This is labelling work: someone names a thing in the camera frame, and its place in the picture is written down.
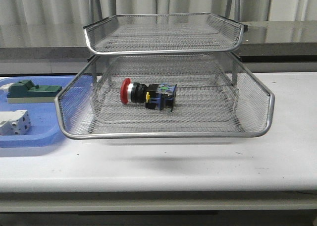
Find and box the red emergency stop push button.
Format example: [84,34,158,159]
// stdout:
[120,78,177,111]

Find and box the silver mesh tray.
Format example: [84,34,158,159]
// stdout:
[92,86,243,134]
[55,52,274,139]
[84,13,247,55]

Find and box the blue plastic tray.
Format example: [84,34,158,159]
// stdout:
[0,75,93,148]

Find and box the grey stone counter ledge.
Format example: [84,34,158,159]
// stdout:
[0,20,317,62]

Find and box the silver metal rack frame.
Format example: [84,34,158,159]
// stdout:
[87,0,241,88]

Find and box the green and beige switch block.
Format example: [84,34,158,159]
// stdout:
[6,80,62,104]

